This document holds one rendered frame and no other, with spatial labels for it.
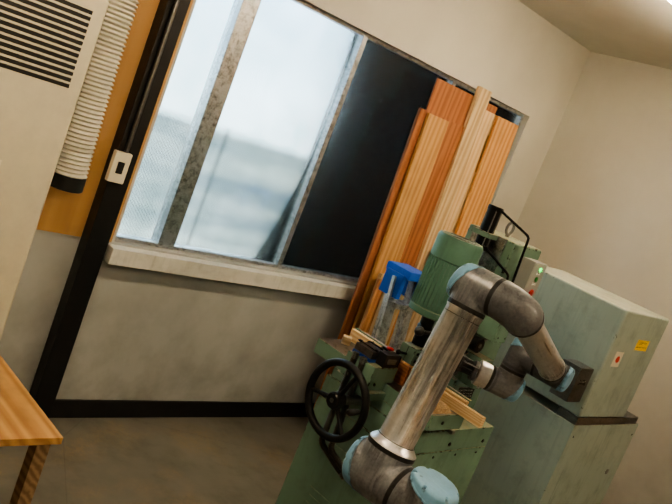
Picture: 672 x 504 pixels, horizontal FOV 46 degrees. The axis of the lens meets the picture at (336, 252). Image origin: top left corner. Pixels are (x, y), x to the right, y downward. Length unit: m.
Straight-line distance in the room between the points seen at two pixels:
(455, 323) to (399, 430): 0.34
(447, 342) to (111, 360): 2.00
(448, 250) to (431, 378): 0.71
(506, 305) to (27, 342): 2.16
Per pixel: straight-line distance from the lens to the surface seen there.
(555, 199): 5.39
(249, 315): 4.14
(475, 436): 3.20
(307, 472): 3.12
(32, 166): 2.99
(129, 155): 3.34
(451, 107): 4.53
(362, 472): 2.31
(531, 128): 5.28
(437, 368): 2.25
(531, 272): 3.07
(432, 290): 2.86
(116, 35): 3.12
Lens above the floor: 1.72
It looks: 9 degrees down
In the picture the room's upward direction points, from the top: 21 degrees clockwise
